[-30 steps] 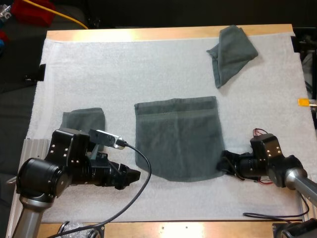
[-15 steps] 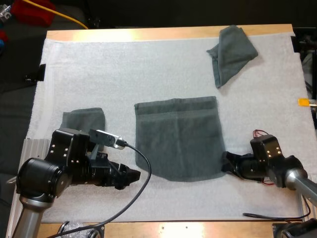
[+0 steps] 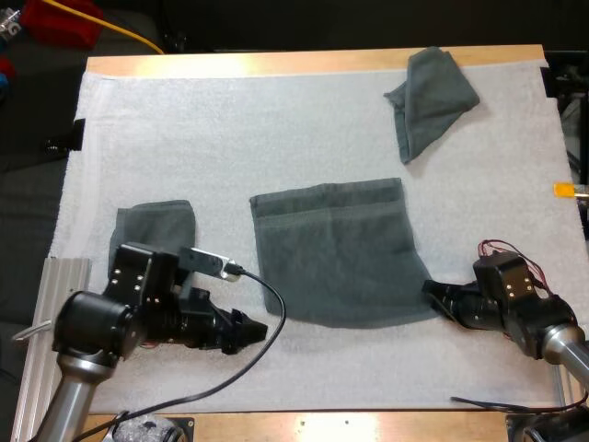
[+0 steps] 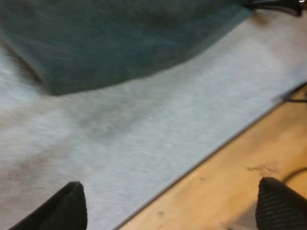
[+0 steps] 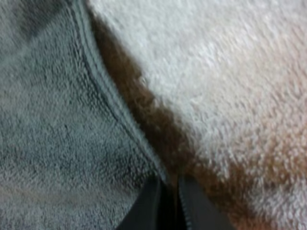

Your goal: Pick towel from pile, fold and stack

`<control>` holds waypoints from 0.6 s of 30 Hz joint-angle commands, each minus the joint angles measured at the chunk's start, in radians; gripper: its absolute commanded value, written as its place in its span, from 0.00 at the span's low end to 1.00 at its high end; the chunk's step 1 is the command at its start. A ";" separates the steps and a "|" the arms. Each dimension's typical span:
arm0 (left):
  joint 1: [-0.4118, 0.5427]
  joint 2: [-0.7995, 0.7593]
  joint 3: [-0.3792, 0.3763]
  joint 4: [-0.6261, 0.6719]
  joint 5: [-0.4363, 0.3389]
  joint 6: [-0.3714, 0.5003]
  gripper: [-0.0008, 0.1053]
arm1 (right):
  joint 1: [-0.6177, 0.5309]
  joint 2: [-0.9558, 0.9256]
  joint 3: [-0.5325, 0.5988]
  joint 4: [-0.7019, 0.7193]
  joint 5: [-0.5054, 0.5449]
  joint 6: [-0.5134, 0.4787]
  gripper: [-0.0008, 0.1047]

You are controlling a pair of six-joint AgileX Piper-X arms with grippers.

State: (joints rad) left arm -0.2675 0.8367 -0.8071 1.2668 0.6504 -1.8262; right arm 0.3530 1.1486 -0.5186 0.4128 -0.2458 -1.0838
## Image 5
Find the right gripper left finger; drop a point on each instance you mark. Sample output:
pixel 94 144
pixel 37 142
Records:
pixel 148 210

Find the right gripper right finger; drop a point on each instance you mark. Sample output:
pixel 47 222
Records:
pixel 204 213

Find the long grey-green towel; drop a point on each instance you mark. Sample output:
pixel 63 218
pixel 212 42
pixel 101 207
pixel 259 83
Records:
pixel 60 119

